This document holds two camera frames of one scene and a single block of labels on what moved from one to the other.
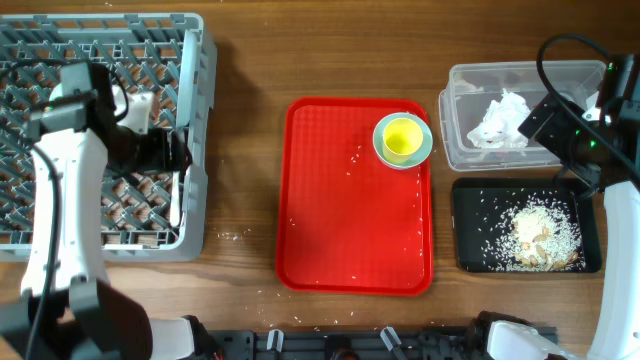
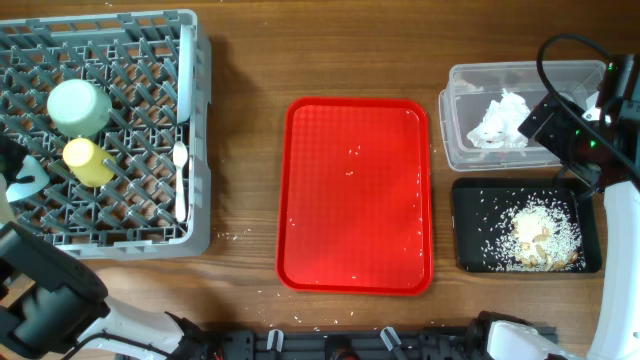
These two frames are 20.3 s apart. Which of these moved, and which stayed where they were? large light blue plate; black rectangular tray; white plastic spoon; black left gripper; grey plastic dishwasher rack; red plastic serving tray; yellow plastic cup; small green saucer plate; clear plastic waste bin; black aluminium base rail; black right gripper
Moved: black left gripper; white plastic spoon; yellow plastic cup; small green saucer plate
Stayed: clear plastic waste bin; black right gripper; black rectangular tray; large light blue plate; red plastic serving tray; grey plastic dishwasher rack; black aluminium base rail
